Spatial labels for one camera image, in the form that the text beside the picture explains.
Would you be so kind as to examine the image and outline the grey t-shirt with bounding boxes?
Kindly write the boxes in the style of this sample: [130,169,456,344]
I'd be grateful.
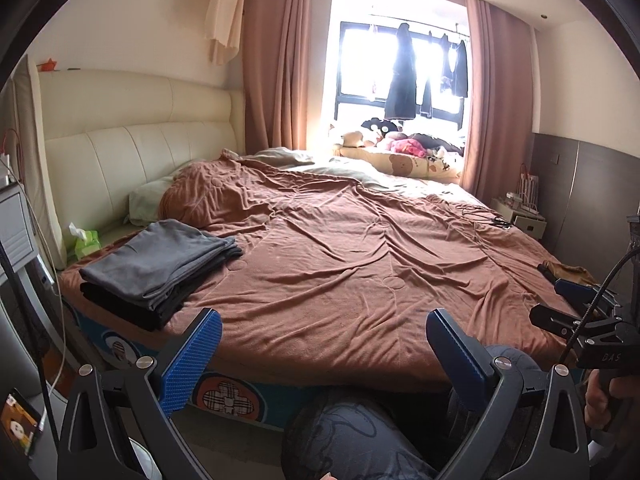
[80,219,243,306]

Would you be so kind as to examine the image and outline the hanging dark clothes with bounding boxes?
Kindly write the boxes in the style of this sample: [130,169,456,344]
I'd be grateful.
[384,22,469,129]

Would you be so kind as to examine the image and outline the person's right hand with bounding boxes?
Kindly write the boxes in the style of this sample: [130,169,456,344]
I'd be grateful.
[585,370,640,430]

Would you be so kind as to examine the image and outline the smartphone with screen on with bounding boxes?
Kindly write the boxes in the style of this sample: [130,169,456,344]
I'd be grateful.
[1,388,42,457]

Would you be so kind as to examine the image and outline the white bedside table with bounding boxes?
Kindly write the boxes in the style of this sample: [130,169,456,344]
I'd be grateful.
[491,198,547,242]

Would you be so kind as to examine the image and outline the beige green bed sheet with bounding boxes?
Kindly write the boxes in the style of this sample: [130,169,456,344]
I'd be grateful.
[242,148,484,207]

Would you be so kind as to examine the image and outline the green tissue pack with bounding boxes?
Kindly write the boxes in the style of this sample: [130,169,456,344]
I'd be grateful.
[68,223,102,260]

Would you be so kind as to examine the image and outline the brown curtain right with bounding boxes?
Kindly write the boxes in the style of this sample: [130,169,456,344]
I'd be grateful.
[460,0,534,205]

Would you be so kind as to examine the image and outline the brown curtain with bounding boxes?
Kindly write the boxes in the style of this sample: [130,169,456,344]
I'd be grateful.
[460,0,534,205]
[242,0,311,154]

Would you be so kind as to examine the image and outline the bear print pillow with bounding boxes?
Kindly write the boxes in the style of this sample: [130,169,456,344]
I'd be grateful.
[334,144,463,183]

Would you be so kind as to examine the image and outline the person's patterned trouser legs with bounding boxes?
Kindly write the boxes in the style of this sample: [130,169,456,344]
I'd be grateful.
[278,342,561,480]

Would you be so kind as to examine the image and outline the green pillow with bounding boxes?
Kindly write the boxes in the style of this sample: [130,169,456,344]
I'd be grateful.
[125,176,174,228]

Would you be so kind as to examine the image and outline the red pink plush toy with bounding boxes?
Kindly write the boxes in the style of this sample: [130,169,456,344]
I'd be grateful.
[378,132,427,158]

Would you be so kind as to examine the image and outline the brown bed blanket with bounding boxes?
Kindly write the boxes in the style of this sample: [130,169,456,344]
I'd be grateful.
[60,156,570,391]

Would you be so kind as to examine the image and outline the cream padded headboard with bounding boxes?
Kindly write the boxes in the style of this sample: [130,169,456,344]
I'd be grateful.
[6,58,245,270]

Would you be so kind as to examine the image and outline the cream cloth on air conditioner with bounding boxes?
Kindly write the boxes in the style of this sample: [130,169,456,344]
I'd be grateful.
[204,0,244,66]

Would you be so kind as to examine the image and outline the brown curtain left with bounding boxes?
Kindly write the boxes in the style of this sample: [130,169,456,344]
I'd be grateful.
[242,0,311,154]

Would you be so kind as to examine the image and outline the black cable on blanket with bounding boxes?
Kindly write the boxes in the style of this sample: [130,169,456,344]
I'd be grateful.
[464,206,516,233]

